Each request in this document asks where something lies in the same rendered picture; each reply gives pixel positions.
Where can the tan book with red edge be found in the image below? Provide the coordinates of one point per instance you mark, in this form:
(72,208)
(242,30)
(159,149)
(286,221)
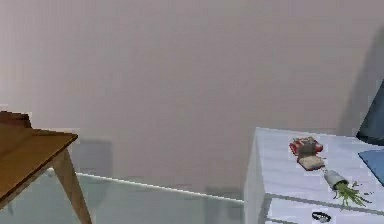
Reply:
(311,163)

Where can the brown wooden table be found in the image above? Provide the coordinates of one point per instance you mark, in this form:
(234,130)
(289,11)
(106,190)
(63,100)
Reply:
(23,156)

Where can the green houseplant in white pot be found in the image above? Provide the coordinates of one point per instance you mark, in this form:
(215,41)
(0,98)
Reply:
(340,185)

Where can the blue flat book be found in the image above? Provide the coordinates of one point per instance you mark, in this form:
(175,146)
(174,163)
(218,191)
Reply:
(375,161)

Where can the white chest of drawers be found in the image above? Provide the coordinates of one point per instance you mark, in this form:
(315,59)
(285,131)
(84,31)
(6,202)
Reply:
(286,186)

